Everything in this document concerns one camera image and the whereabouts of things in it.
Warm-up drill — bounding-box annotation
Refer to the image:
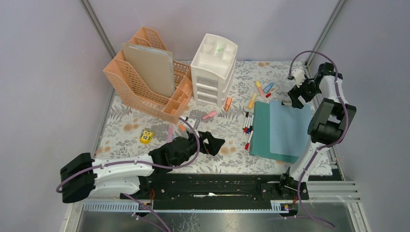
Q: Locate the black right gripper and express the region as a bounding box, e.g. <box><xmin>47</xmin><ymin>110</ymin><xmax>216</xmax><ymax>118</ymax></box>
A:
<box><xmin>287</xmin><ymin>74</ymin><xmax>321</xmax><ymax>109</ymax></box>

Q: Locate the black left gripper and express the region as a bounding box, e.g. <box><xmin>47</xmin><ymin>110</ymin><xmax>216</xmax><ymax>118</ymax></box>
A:
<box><xmin>175</xmin><ymin>129</ymin><xmax>225</xmax><ymax>166</ymax></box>

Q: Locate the light blue clipboard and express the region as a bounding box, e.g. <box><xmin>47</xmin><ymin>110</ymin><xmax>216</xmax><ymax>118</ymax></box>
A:
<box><xmin>269</xmin><ymin>100</ymin><xmax>312</xmax><ymax>158</ymax></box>

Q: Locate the teal file folder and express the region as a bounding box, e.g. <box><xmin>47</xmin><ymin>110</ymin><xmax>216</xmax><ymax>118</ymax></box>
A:
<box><xmin>249</xmin><ymin>101</ymin><xmax>298</xmax><ymax>163</ymax></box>

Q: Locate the beige file folder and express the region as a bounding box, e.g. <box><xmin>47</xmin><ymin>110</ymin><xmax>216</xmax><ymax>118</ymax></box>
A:
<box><xmin>122</xmin><ymin>43</ymin><xmax>175</xmax><ymax>98</ymax></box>

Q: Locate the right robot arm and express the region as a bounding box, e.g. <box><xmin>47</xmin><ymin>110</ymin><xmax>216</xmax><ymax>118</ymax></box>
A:
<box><xmin>276</xmin><ymin>62</ymin><xmax>356</xmax><ymax>200</ymax></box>

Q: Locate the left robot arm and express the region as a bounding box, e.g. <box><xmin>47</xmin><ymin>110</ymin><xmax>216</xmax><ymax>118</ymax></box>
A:
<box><xmin>56</xmin><ymin>131</ymin><xmax>225</xmax><ymax>203</ymax></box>

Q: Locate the pink highlighter centre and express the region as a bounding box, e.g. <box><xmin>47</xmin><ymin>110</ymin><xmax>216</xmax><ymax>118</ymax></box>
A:
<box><xmin>202</xmin><ymin>110</ymin><xmax>218</xmax><ymax>120</ymax></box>

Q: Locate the red cap whiteboard marker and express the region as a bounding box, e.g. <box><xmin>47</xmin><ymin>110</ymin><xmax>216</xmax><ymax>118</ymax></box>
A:
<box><xmin>244</xmin><ymin>115</ymin><xmax>251</xmax><ymax>134</ymax></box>

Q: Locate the blue cap whiteboard marker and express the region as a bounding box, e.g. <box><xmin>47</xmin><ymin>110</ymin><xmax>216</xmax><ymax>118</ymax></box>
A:
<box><xmin>246</xmin><ymin>116</ymin><xmax>253</xmax><ymax>135</ymax></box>

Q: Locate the yellow pink highlighter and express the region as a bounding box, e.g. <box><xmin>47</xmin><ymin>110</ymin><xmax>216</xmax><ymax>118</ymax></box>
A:
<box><xmin>255</xmin><ymin>81</ymin><xmax>265</xmax><ymax>99</ymax></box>

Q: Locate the orange cap grey marker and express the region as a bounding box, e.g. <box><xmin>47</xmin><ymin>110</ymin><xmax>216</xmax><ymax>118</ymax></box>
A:
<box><xmin>178</xmin><ymin>124</ymin><xmax>187</xmax><ymax>133</ymax></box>

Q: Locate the yellow orange highlighter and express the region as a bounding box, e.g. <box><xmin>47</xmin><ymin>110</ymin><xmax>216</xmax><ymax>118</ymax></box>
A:
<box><xmin>248</xmin><ymin>92</ymin><xmax>258</xmax><ymax>109</ymax></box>

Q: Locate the black cap whiteboard marker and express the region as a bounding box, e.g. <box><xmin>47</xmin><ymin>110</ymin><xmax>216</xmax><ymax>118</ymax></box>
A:
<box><xmin>242</xmin><ymin>111</ymin><xmax>249</xmax><ymax>130</ymax></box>

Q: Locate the orange highlighter centre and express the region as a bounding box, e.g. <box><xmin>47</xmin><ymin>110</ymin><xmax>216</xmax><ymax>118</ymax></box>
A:
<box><xmin>224</xmin><ymin>97</ymin><xmax>233</xmax><ymax>112</ymax></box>

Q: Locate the pink highlighter lower left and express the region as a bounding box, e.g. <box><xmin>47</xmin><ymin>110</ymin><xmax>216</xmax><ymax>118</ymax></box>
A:
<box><xmin>166</xmin><ymin>124</ymin><xmax>174</xmax><ymax>143</ymax></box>

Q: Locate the orange plastic file organizer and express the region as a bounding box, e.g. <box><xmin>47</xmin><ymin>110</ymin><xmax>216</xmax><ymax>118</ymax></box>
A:
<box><xmin>103</xmin><ymin>26</ymin><xmax>194</xmax><ymax>125</ymax></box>

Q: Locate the yellow owl eraser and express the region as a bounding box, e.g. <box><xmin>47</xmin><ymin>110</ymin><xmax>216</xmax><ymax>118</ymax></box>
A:
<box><xmin>140</xmin><ymin>129</ymin><xmax>155</xmax><ymax>145</ymax></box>

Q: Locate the white plastic drawer unit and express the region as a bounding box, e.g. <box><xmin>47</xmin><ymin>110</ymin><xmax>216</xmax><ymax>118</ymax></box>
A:
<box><xmin>190</xmin><ymin>33</ymin><xmax>238</xmax><ymax>107</ymax></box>

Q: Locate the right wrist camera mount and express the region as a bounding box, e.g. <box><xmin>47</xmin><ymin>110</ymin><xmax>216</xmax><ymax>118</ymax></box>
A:
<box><xmin>288</xmin><ymin>69</ymin><xmax>305</xmax><ymax>87</ymax></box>

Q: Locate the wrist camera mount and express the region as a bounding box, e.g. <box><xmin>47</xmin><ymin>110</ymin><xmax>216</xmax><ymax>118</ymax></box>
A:
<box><xmin>187</xmin><ymin>117</ymin><xmax>201</xmax><ymax>129</ymax></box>
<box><xmin>288</xmin><ymin>69</ymin><xmax>305</xmax><ymax>87</ymax></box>

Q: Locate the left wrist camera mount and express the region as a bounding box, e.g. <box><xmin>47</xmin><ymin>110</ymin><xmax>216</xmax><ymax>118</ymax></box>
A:
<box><xmin>187</xmin><ymin>117</ymin><xmax>201</xmax><ymax>129</ymax></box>

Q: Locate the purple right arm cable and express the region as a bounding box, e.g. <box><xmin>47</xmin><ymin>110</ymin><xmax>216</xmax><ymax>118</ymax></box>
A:
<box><xmin>286</xmin><ymin>50</ymin><xmax>350</xmax><ymax>230</ymax></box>

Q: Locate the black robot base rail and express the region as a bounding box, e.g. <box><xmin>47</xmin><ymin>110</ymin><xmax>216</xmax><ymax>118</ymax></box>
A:
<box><xmin>131</xmin><ymin>173</ymin><xmax>309</xmax><ymax>210</ymax></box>

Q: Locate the right aluminium frame post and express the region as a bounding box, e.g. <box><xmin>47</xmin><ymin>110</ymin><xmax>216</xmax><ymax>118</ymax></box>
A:
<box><xmin>312</xmin><ymin>0</ymin><xmax>347</xmax><ymax>51</ymax></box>

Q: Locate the aluminium frame post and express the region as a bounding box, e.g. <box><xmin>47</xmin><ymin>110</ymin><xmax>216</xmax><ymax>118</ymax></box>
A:
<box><xmin>80</xmin><ymin>0</ymin><xmax>117</xmax><ymax>58</ymax></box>
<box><xmin>312</xmin><ymin>0</ymin><xmax>347</xmax><ymax>51</ymax></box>

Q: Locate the left aluminium frame post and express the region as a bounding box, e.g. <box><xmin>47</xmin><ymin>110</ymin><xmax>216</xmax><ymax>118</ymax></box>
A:
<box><xmin>80</xmin><ymin>0</ymin><xmax>117</xmax><ymax>58</ymax></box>

